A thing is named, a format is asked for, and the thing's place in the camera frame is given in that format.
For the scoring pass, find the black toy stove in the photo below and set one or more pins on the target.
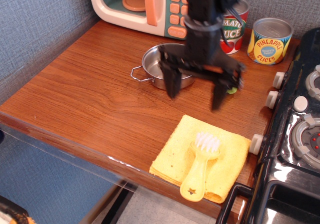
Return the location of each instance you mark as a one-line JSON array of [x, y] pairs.
[[286, 187]]

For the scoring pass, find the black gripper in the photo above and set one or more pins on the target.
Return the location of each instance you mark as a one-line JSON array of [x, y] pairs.
[[202, 57]]

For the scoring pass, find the orange object bottom corner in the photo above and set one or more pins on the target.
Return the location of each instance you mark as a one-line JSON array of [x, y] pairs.
[[15, 218]]

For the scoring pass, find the white stove knob back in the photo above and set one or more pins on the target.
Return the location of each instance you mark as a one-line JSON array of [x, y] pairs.
[[278, 80]]

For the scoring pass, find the yellow dish brush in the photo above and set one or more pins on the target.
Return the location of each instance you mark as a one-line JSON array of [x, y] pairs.
[[206, 147]]

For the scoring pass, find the toy microwave oven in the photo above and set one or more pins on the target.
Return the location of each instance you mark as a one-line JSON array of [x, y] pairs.
[[159, 17]]

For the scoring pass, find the tomato sauce can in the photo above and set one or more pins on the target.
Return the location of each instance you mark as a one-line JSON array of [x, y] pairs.
[[233, 30]]

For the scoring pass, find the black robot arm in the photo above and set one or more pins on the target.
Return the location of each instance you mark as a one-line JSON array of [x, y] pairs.
[[209, 12]]

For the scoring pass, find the small metal pot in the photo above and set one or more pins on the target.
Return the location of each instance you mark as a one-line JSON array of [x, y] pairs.
[[150, 64]]

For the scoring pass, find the white stove knob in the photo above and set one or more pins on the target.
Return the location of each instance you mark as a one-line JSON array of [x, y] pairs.
[[256, 143], [278, 80], [271, 99]]

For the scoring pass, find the white stove knob middle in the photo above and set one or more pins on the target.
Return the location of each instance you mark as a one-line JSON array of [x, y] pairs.
[[271, 99]]

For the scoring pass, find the white stove knob front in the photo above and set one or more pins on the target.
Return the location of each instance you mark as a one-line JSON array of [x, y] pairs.
[[256, 143]]

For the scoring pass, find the green toy broccoli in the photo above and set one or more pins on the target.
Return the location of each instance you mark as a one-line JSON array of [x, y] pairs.
[[232, 90]]

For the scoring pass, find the pineapple slices can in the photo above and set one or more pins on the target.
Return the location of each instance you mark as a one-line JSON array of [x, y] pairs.
[[269, 40]]

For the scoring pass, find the yellow folded cloth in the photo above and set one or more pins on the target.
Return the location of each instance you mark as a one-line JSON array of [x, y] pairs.
[[176, 157]]

